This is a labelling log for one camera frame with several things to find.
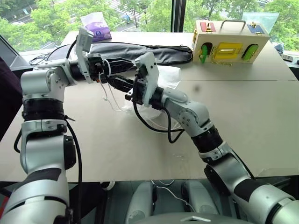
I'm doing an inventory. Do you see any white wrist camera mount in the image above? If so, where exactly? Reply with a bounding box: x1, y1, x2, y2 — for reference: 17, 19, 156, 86
74, 26, 99, 84
135, 51, 161, 108

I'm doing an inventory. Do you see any grey rounded shell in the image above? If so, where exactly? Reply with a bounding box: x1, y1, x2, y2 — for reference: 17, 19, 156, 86
181, 180, 222, 217
127, 181, 160, 224

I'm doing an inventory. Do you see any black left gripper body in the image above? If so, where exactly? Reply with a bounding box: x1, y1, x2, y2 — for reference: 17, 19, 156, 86
87, 52, 111, 84

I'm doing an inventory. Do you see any thin white cable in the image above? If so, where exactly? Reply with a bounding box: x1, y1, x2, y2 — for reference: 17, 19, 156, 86
153, 183, 195, 210

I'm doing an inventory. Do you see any dark maroon fabric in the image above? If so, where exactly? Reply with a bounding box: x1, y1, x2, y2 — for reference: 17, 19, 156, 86
0, 56, 24, 142

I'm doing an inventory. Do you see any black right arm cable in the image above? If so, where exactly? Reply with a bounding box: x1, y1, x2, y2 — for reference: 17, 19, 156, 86
132, 101, 185, 144

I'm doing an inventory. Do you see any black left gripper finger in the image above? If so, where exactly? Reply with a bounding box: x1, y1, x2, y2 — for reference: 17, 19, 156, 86
106, 56, 139, 73
107, 75, 136, 93

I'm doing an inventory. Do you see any wooden latch box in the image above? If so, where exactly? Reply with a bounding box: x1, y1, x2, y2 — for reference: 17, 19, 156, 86
192, 19, 271, 65

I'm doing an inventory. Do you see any long black fabric case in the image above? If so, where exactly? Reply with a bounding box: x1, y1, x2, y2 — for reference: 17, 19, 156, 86
89, 41, 193, 65

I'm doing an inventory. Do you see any purple tissue pack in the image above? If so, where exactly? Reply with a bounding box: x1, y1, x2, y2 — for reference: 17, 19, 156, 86
79, 13, 113, 43

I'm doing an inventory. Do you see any grey angular robot cover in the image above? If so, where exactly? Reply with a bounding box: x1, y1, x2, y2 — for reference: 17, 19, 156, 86
133, 211, 237, 224

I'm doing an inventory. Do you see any thin black table cable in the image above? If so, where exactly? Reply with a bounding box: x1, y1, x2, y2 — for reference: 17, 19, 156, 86
28, 44, 72, 66

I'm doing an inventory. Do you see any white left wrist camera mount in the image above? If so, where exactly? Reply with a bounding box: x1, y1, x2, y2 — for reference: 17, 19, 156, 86
74, 26, 99, 84

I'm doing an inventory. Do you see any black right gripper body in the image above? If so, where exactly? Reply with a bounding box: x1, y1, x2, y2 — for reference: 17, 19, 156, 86
130, 69, 147, 105

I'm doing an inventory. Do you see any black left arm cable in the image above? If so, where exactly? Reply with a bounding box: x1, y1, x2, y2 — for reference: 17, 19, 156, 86
64, 38, 83, 224

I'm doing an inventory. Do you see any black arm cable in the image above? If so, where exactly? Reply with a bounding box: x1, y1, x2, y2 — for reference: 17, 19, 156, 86
64, 38, 83, 224
132, 101, 185, 144

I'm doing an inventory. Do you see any black window frame post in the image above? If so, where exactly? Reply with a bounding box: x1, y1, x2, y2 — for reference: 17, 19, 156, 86
171, 0, 187, 33

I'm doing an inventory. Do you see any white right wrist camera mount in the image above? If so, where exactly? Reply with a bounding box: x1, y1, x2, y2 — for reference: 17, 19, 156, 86
135, 51, 161, 108

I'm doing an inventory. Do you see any white round object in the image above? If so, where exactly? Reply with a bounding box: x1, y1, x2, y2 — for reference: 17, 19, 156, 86
101, 180, 116, 192

